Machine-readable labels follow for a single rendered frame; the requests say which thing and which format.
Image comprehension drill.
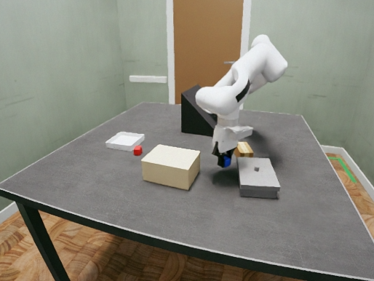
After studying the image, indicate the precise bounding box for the small red block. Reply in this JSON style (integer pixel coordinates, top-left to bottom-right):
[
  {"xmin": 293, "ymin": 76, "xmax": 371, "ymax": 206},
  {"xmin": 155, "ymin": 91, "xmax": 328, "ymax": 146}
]
[{"xmin": 133, "ymin": 146, "xmax": 142, "ymax": 156}]

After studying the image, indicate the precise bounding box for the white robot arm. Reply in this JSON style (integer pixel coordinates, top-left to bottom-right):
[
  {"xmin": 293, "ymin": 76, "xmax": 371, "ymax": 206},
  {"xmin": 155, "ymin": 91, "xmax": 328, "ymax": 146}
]
[{"xmin": 196, "ymin": 35, "xmax": 287, "ymax": 141}]

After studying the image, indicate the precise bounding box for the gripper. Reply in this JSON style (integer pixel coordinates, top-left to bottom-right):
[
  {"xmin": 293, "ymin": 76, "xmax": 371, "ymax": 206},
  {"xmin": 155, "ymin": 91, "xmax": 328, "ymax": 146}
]
[{"xmin": 212, "ymin": 124, "xmax": 239, "ymax": 168}]

